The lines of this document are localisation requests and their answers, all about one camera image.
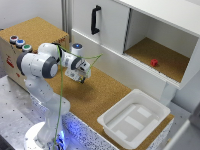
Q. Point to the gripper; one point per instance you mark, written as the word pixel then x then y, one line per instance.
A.
pixel 78 71

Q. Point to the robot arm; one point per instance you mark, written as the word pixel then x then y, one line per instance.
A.
pixel 36 65

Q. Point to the pink block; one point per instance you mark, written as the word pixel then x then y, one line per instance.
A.
pixel 154 62

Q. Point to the white sliding door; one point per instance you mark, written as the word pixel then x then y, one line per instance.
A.
pixel 110 25

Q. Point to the green button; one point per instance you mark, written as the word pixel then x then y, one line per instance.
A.
pixel 26 47

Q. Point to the wooden drawer box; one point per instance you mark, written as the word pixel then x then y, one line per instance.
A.
pixel 31 36

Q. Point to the blue button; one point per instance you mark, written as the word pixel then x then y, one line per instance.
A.
pixel 20 42

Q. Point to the red button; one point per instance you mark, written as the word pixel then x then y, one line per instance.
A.
pixel 14 39

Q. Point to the white plastic box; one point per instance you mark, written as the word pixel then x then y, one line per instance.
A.
pixel 135 118

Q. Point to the white cabinet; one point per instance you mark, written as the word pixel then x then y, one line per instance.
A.
pixel 156 40

